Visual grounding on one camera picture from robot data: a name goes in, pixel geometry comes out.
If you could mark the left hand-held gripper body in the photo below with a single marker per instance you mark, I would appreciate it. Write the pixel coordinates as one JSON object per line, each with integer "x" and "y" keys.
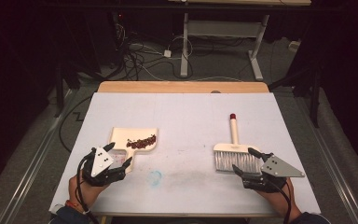
{"x": 101, "y": 165}

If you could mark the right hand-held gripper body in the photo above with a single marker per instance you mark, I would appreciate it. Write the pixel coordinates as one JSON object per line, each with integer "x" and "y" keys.
{"x": 276, "y": 169}

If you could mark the cream hand brush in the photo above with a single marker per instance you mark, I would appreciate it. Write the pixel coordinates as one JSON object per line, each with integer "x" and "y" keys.
{"x": 236, "y": 158}

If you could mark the cream plastic dustpan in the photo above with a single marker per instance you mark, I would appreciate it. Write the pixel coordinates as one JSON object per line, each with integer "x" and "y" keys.
{"x": 130, "y": 140}

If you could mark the pile of red beans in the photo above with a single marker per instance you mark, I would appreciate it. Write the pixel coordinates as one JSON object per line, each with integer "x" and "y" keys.
{"x": 141, "y": 142}

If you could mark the person's left hand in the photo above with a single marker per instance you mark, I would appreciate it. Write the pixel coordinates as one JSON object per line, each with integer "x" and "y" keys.
{"x": 85, "y": 191}

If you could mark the person's right hand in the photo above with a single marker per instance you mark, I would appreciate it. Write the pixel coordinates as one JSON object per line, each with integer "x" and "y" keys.
{"x": 276, "y": 200}

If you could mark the red wristband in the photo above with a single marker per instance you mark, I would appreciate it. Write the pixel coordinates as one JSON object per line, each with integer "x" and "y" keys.
{"x": 74, "y": 205}

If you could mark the white table cover sheet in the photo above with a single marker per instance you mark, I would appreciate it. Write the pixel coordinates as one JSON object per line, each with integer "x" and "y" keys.
{"x": 183, "y": 149}

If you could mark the black metal stand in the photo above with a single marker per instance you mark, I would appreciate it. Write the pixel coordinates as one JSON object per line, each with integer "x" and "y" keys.
{"x": 59, "y": 90}

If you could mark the white power adapter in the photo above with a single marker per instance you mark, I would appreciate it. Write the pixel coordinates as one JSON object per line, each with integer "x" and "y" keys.
{"x": 167, "y": 53}

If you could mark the white metal frame desk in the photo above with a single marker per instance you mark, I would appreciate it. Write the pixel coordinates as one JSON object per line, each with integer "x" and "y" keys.
{"x": 223, "y": 37}

